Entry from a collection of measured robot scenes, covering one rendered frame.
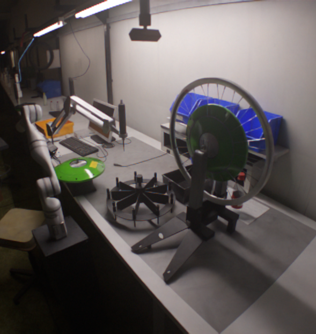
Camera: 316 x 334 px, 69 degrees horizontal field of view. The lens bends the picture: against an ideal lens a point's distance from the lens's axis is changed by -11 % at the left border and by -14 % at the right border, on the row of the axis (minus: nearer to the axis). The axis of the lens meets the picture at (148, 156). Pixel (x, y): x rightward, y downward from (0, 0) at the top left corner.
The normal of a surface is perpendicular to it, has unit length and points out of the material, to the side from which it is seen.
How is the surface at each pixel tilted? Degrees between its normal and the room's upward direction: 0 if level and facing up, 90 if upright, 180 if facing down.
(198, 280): 0
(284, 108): 90
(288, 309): 0
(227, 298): 0
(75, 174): 21
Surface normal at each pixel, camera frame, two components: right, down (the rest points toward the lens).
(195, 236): -0.26, -0.78
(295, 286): -0.02, -0.91
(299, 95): -0.83, 0.25
